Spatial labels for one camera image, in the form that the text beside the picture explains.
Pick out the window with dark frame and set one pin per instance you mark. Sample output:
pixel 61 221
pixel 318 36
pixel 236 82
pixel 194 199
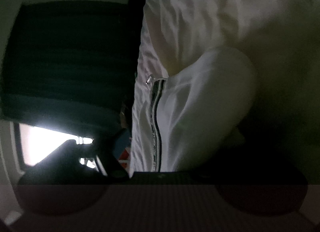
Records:
pixel 33 143

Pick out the dark green right curtain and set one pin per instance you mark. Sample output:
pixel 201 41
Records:
pixel 67 66

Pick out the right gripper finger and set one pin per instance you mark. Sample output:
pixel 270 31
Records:
pixel 72 163

